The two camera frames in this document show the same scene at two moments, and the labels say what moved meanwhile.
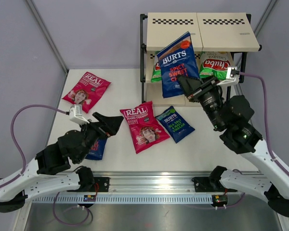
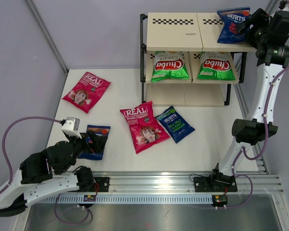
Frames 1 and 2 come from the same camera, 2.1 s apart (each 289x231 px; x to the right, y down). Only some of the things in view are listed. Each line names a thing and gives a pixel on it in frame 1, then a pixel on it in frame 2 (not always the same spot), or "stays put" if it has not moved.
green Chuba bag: [214, 64] stays put
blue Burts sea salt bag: [178, 128] stays put
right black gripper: [200, 90] → [254, 23]
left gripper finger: [110, 124] → [98, 142]
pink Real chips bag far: [87, 91] stays put
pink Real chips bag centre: [145, 127] stays put
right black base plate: [209, 184] stays put
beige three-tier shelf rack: [211, 32] stays put
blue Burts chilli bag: [177, 58] → [231, 19]
